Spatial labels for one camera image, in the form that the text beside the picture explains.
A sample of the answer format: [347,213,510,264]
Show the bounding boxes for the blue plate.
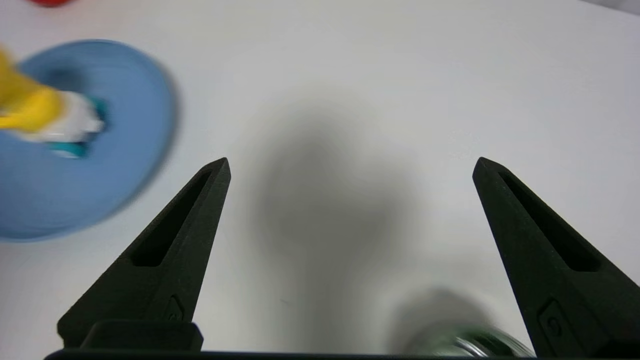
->
[0,40,177,242]

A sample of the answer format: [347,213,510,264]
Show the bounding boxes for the yellow duck toy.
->
[0,47,108,159]

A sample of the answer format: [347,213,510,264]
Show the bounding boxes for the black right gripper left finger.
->
[57,157,232,351]

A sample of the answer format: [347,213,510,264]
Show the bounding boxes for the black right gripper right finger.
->
[472,157,640,357]

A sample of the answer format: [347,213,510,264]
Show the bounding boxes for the green glass jar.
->
[410,324,536,358]

